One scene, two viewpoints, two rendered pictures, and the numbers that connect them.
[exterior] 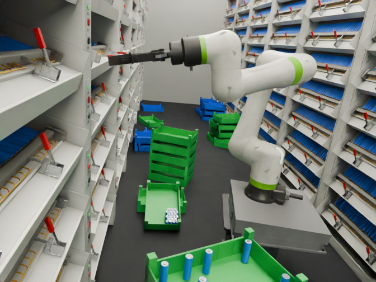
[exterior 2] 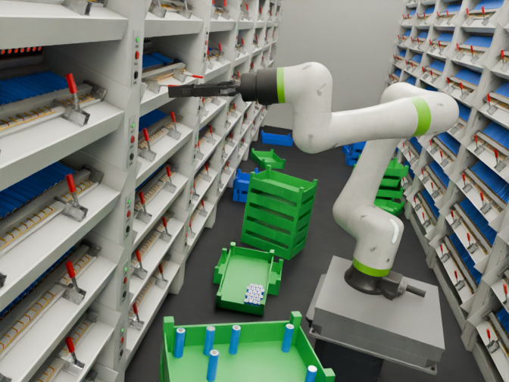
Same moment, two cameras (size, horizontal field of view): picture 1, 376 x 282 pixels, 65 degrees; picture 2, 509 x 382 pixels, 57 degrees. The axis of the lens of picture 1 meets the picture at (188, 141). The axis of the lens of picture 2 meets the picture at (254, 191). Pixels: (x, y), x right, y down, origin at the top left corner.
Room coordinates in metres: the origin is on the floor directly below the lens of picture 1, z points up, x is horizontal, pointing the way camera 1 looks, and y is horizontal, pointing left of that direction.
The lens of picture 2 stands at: (-0.21, -0.25, 1.16)
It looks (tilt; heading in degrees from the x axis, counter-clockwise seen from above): 20 degrees down; 12
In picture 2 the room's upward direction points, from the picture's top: 9 degrees clockwise
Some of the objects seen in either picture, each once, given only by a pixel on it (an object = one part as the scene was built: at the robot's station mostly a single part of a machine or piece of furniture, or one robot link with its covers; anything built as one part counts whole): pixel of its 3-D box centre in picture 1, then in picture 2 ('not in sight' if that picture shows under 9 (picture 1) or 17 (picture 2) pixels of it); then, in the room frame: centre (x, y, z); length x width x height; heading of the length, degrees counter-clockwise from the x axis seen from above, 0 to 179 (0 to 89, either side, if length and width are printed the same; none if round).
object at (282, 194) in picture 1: (273, 192); (384, 280); (1.24, -0.42, 0.40); 0.26 x 0.15 x 0.06; 78
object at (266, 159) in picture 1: (264, 163); (375, 239); (1.26, -0.36, 0.53); 0.16 x 0.13 x 0.19; 39
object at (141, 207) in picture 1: (161, 198); (249, 270); (1.70, 0.13, 0.04); 0.30 x 0.20 x 0.08; 98
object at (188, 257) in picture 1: (187, 267); (209, 341); (0.57, -0.03, 0.52); 0.02 x 0.02 x 0.06
